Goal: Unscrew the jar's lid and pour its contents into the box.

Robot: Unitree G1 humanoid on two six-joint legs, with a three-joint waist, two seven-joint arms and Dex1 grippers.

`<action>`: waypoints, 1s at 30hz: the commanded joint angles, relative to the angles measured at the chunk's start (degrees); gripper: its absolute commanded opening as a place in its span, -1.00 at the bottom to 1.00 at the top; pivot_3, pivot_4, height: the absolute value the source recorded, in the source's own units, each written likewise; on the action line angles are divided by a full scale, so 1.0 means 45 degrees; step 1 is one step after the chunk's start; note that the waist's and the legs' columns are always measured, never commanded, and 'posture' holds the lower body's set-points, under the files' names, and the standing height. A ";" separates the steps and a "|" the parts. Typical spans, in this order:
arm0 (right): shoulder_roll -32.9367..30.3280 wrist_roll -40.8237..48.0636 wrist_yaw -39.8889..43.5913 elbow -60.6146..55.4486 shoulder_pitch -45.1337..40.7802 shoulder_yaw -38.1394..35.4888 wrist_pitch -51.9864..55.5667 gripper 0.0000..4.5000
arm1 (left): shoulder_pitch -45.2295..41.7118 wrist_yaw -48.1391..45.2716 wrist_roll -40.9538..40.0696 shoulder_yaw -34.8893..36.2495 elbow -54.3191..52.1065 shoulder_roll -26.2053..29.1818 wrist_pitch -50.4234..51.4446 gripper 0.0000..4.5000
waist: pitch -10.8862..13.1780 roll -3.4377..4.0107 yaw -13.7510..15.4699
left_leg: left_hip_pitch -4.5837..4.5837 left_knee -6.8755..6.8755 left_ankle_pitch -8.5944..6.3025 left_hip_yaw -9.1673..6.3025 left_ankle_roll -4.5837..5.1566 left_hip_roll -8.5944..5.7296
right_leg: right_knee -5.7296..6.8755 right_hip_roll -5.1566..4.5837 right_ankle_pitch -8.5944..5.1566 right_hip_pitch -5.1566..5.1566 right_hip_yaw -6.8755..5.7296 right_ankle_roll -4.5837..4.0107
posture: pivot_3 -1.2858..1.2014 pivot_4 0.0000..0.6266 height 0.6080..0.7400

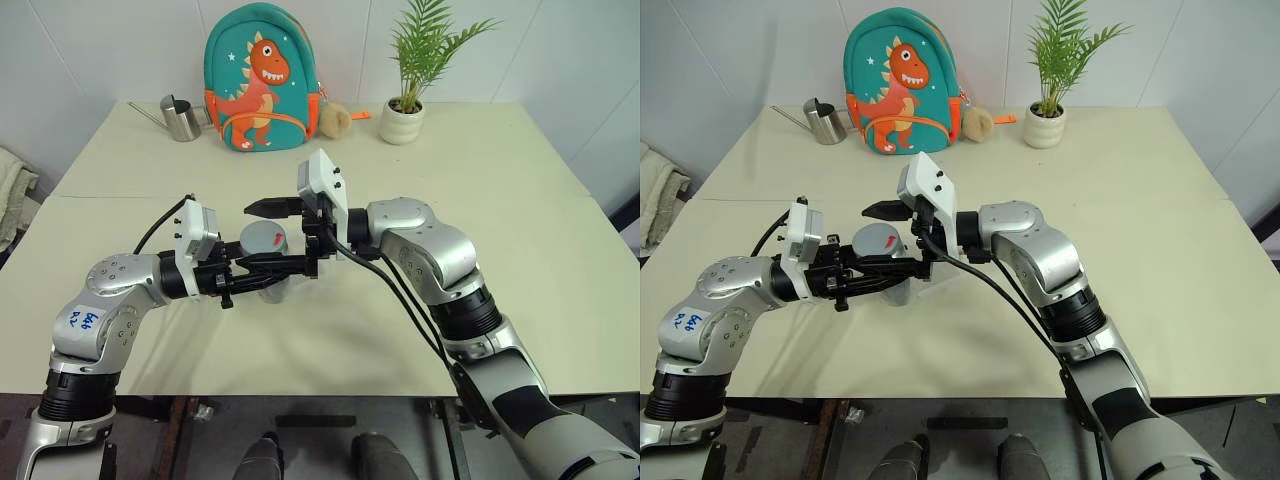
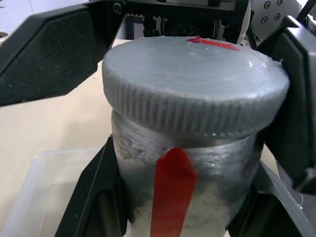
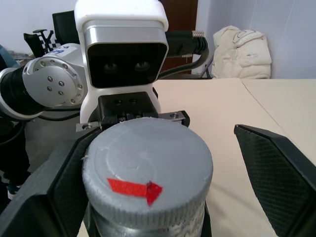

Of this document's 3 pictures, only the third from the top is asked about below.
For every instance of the brown wooden door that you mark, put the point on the brown wooden door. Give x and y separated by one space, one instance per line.
182 14

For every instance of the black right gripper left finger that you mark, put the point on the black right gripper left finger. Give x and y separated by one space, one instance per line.
49 187

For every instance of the grey folding chair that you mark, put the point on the grey folding chair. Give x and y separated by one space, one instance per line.
206 71

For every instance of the cream white jacket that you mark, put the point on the cream white jacket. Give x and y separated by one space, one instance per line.
242 54

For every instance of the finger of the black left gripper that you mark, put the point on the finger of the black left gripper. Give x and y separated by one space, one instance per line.
90 222

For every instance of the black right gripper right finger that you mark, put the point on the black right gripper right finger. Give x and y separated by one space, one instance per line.
279 177

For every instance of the person in dark clothes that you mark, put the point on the person in dark clothes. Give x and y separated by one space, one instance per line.
12 168

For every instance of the black armrest chair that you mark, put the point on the black armrest chair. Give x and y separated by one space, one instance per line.
33 42

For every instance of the grey jar lid red arrow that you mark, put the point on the grey jar lid red arrow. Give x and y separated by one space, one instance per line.
148 153

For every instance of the grey jar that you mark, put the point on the grey jar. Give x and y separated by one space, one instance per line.
148 232

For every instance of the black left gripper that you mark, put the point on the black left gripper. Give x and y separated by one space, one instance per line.
123 108

